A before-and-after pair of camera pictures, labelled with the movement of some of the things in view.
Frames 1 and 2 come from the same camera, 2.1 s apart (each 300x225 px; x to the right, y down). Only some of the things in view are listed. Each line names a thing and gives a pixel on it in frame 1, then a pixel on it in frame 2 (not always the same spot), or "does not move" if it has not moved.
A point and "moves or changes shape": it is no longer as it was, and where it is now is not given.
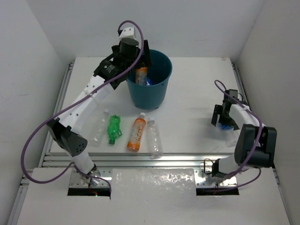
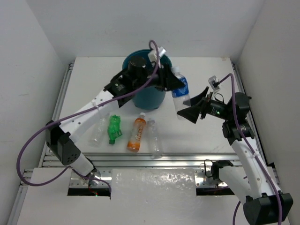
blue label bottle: (227, 128) moves or changes shape
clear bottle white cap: (155, 141) does not move
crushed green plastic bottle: (114, 129) does not move
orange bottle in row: (139, 124) does not move
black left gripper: (139, 59) → (161, 76)
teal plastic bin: (152, 97) does not move
